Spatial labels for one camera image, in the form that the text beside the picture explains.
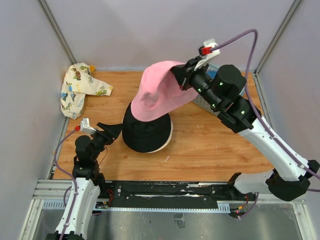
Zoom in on black pink-lined hat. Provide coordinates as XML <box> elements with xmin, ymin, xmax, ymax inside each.
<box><xmin>122</xmin><ymin>104</ymin><xmax>171</xmax><ymax>153</ymax></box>

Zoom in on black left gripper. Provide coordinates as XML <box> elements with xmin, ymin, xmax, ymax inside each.
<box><xmin>90</xmin><ymin>122</ymin><xmax>124</xmax><ymax>161</ymax></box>

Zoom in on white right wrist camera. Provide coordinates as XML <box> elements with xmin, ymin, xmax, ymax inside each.
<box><xmin>194</xmin><ymin>38</ymin><xmax>220</xmax><ymax>71</ymax></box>

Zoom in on blue hat in basket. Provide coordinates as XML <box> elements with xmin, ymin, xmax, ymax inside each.
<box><xmin>206</xmin><ymin>65</ymin><xmax>219</xmax><ymax>79</ymax></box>

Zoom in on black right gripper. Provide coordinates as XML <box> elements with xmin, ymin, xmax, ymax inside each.
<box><xmin>169</xmin><ymin>55</ymin><xmax>222</xmax><ymax>110</ymax></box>

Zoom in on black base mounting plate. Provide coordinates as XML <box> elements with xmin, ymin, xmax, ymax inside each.
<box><xmin>99</xmin><ymin>180</ymin><xmax>256</xmax><ymax>210</ymax></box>

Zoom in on beige bucket hat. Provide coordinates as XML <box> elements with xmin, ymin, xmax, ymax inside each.
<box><xmin>147</xmin><ymin>120</ymin><xmax>174</xmax><ymax>154</ymax></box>

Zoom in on small yellow object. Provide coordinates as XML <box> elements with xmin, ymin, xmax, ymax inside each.
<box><xmin>89</xmin><ymin>65</ymin><xmax>96</xmax><ymax>72</ymax></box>

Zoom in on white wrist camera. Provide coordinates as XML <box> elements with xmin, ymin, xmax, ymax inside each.
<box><xmin>194</xmin><ymin>38</ymin><xmax>220</xmax><ymax>71</ymax></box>
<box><xmin>74</xmin><ymin>117</ymin><xmax>97</xmax><ymax>135</ymax></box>

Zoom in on cartoon print cloth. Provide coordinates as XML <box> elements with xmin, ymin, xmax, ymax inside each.
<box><xmin>60</xmin><ymin>62</ymin><xmax>114</xmax><ymax>120</ymax></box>

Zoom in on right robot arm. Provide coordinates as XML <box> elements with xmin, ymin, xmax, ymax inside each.
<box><xmin>170</xmin><ymin>59</ymin><xmax>320</xmax><ymax>202</ymax></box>

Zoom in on grey plastic basket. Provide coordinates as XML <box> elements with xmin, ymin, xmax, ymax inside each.
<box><xmin>197</xmin><ymin>64</ymin><xmax>247</xmax><ymax>112</ymax></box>

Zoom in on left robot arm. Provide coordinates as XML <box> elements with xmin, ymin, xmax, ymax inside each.
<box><xmin>46</xmin><ymin>118</ymin><xmax>123</xmax><ymax>240</ymax></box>

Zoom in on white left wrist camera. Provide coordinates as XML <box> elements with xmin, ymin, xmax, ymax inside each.
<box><xmin>74</xmin><ymin>117</ymin><xmax>97</xmax><ymax>135</ymax></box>

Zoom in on pink bucket hat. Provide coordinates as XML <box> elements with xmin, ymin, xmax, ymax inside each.
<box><xmin>131</xmin><ymin>60</ymin><xmax>198</xmax><ymax>122</ymax></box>

